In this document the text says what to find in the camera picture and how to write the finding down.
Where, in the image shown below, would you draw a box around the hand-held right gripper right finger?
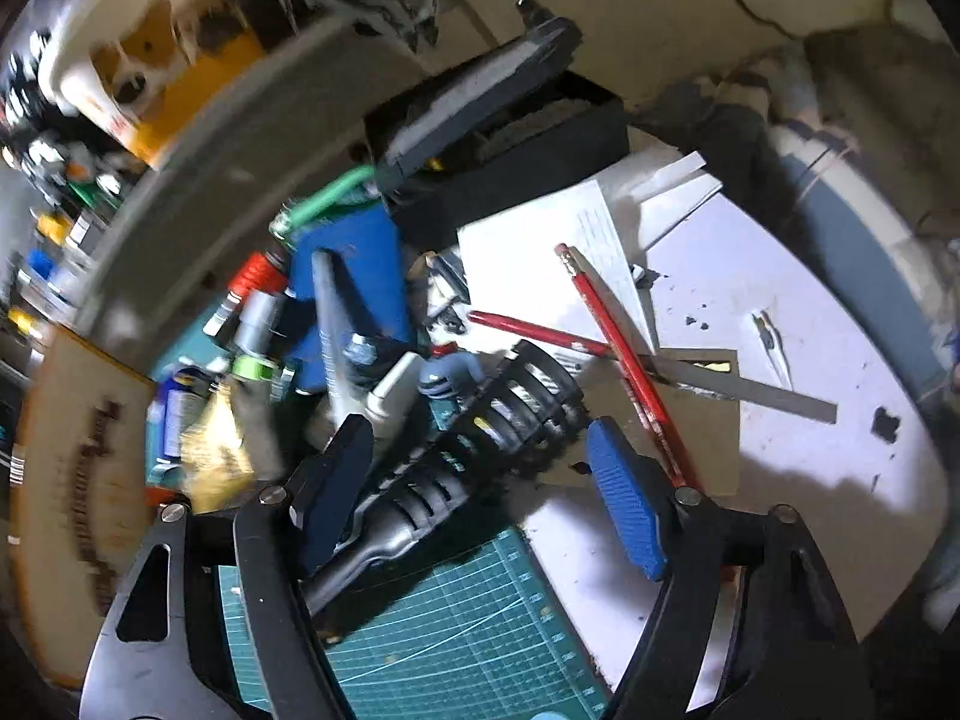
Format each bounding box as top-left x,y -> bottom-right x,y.
587,416 -> 878,720

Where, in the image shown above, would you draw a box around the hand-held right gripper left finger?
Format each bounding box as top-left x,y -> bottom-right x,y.
79,414 -> 376,720

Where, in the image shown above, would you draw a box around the black ribbed hand tool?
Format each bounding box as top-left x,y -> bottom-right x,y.
304,340 -> 590,635

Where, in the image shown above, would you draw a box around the blue and yellow spray can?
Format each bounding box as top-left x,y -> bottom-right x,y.
150,366 -> 215,470

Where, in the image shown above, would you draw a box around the cardboard box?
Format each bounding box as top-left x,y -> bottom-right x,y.
11,326 -> 162,691

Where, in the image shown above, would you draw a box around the brown cardboard piece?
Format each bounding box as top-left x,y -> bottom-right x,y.
525,349 -> 743,497

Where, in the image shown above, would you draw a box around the yellow foil packet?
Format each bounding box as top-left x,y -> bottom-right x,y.
184,382 -> 278,511

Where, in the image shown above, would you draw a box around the white tube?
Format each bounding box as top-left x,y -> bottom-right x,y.
366,352 -> 425,437

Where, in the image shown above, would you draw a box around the green cutting mat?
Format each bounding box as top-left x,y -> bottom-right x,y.
150,307 -> 612,720

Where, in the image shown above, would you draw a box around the large white paper sheet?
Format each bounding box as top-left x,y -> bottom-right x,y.
525,157 -> 953,706

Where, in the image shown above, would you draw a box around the small blue figure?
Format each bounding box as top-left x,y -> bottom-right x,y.
416,341 -> 481,402

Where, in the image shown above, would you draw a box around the grey flat file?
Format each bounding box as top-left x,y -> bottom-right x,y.
311,249 -> 362,421

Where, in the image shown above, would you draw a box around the metal ruler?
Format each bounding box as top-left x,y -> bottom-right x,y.
645,356 -> 837,425

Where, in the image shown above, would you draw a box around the red pencil with eraser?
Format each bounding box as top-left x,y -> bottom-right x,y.
555,244 -> 700,494

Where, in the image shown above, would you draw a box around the grey cylinder bottle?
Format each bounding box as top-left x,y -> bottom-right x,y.
236,289 -> 290,357

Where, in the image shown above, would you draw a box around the small metal tweezers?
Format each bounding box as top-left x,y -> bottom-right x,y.
752,311 -> 788,383

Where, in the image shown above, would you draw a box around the blue box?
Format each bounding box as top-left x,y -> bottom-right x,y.
289,210 -> 413,395

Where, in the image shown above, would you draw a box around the red-capped bottle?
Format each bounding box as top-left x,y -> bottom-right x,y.
202,251 -> 290,346

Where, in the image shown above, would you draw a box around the lined white note paper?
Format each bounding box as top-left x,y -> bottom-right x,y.
457,180 -> 661,353

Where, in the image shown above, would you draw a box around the green marker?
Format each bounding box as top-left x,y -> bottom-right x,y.
271,165 -> 376,237

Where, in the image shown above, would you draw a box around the white paper strip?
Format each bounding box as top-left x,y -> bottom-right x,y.
630,152 -> 721,205

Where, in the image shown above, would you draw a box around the white desk riser shelf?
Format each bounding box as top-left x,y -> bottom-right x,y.
75,15 -> 421,361

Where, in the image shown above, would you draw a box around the black open box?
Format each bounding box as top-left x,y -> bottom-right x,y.
365,73 -> 631,252

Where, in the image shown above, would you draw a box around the cluster of paint bottles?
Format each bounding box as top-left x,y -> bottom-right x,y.
0,30 -> 143,331

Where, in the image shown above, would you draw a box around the black panel light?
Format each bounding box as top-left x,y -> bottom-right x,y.
373,19 -> 582,188

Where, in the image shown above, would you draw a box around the white and yellow paper bucket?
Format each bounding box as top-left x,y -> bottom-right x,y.
37,0 -> 263,166

